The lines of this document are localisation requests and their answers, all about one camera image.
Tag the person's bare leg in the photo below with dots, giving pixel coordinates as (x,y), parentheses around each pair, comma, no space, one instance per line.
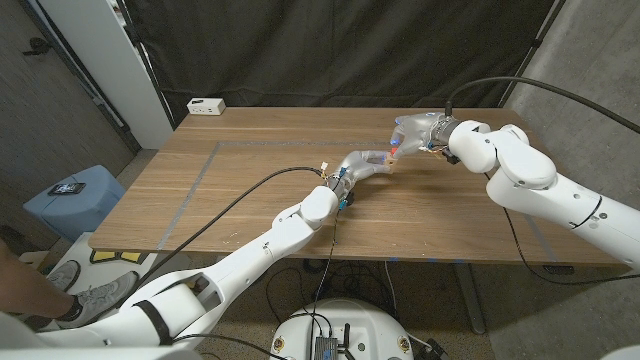
(30,295)

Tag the wooden block with holes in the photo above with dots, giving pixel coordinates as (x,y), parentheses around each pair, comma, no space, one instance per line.
(390,162)

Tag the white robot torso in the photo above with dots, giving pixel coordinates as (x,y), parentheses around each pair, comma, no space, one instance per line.
(370,325)

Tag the black backdrop stand pole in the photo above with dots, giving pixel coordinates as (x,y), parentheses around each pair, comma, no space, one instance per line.
(530,47)
(145,60)

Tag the small grey electronics module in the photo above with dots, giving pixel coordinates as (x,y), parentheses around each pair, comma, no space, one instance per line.
(326,349)

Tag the black backdrop curtain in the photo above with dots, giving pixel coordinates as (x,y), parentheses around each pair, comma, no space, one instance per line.
(340,50)

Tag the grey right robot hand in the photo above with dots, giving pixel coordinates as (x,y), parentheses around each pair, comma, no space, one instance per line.
(420,132)

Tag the white power strip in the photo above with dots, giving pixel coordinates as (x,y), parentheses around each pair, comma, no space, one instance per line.
(206,106)

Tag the white floor mat yellow print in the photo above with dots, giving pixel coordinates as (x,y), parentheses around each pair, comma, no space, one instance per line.
(150,260)

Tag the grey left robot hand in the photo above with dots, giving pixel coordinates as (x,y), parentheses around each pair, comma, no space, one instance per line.
(360,167)

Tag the blue plastic bin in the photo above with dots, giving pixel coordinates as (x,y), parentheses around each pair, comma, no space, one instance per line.
(95,205)

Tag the grey table leg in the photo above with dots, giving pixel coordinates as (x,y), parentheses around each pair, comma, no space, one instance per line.
(470,300)

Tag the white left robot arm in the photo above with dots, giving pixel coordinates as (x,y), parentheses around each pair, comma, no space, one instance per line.
(235,265)

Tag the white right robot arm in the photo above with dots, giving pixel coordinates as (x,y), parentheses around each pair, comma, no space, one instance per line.
(550,185)

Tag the grey sneaker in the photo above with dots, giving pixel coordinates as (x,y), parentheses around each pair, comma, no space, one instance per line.
(65,275)
(105,295)

